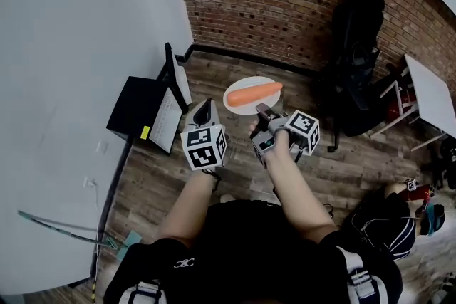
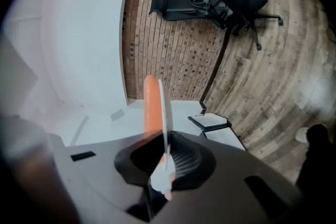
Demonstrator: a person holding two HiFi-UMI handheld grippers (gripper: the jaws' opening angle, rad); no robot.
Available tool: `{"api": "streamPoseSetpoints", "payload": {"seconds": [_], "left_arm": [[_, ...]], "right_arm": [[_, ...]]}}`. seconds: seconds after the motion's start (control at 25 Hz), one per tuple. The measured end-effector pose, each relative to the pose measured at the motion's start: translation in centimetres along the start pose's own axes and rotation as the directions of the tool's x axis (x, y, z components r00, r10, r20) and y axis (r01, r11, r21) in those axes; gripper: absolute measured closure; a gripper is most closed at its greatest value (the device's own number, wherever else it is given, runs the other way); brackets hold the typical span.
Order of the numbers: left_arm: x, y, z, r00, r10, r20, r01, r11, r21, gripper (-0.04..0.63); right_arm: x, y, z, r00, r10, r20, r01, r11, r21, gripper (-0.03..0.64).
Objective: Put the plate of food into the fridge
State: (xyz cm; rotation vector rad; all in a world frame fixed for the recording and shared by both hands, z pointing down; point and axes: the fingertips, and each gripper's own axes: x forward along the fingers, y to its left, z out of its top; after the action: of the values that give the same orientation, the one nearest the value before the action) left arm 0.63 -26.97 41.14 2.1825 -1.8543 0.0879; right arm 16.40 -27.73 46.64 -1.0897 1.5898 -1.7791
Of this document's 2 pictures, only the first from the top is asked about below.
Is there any white plate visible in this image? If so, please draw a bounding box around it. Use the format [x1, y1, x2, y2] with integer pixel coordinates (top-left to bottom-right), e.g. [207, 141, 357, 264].
[222, 75, 281, 116]

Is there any person's left forearm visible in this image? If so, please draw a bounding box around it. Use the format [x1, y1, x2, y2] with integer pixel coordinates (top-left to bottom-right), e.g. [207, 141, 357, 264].
[158, 169, 219, 247]

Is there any white table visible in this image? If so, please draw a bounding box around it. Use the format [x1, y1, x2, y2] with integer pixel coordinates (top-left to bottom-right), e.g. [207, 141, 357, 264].
[368, 53, 456, 152]

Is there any black office chair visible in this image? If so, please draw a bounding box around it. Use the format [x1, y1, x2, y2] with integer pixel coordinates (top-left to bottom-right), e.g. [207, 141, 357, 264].
[322, 0, 388, 153]

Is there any person's right forearm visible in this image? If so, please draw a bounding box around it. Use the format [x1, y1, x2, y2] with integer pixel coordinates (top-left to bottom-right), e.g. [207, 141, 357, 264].
[265, 151, 338, 243]

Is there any red box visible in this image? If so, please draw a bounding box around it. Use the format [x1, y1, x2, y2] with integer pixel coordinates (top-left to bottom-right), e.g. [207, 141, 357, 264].
[388, 90, 418, 122]

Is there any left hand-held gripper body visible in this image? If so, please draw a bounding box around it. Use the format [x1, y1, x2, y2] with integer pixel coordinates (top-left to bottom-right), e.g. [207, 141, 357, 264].
[180, 98, 228, 172]

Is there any white harness strap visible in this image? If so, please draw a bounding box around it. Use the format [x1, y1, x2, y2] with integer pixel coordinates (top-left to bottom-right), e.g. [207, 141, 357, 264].
[336, 246, 385, 304]
[117, 280, 168, 304]

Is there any orange carrot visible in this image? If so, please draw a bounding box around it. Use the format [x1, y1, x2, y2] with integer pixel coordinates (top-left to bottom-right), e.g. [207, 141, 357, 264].
[227, 82, 284, 107]

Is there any person's black shirt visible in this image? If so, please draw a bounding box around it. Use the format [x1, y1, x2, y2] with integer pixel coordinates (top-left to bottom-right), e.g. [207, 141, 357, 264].
[103, 199, 404, 304]

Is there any black white striped backpack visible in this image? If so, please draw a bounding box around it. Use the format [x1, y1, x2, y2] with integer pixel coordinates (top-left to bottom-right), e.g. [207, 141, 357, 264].
[351, 184, 417, 261]

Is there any teal seat cushion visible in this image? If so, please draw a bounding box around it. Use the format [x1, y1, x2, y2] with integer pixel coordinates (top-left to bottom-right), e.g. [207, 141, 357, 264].
[419, 204, 447, 236]

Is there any person's right hand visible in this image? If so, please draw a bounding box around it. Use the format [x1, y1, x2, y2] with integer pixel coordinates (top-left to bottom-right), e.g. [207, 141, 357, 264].
[248, 120, 290, 158]

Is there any teal flat mop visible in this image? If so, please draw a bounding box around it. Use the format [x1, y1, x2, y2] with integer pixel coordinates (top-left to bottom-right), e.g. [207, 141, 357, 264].
[17, 209, 144, 261]

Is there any black mini fridge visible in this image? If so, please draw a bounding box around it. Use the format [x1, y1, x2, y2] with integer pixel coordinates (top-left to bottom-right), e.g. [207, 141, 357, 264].
[105, 42, 193, 156]

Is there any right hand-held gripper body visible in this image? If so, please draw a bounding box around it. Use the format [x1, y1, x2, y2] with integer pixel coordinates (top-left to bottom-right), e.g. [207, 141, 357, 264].
[251, 110, 321, 168]

